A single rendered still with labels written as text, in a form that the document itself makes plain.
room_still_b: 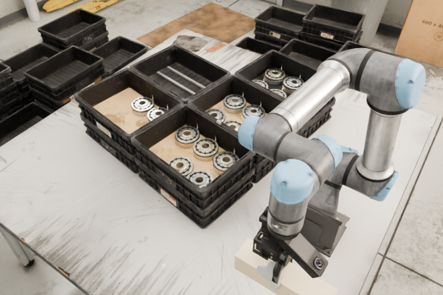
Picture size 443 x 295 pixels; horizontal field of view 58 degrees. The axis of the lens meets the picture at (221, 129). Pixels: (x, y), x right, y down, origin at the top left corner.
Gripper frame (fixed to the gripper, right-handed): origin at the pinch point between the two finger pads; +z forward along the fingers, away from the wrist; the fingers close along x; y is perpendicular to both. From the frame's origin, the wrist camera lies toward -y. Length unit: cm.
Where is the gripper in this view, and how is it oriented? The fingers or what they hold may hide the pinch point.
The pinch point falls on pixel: (283, 275)
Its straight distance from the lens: 103.3
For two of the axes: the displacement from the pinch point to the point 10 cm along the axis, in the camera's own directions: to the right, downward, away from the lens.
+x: -5.6, 5.5, -6.1
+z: 0.0, 7.4, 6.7
